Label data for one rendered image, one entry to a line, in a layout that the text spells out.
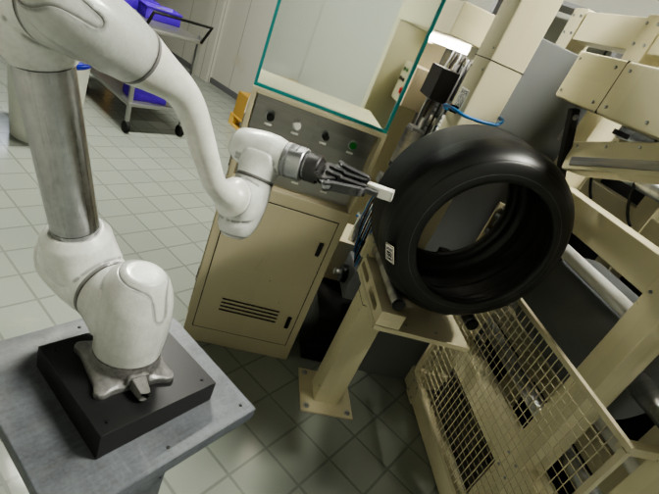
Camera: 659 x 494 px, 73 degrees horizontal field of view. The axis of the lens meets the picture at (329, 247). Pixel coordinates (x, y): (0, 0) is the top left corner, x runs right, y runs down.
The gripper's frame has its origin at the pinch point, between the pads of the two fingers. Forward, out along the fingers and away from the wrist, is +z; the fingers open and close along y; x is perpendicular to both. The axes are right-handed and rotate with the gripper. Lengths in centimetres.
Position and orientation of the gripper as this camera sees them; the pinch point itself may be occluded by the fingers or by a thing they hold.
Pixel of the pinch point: (380, 191)
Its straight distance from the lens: 113.3
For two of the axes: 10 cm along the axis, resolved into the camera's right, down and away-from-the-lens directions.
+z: 9.2, 3.5, -1.8
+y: 3.6, -5.8, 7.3
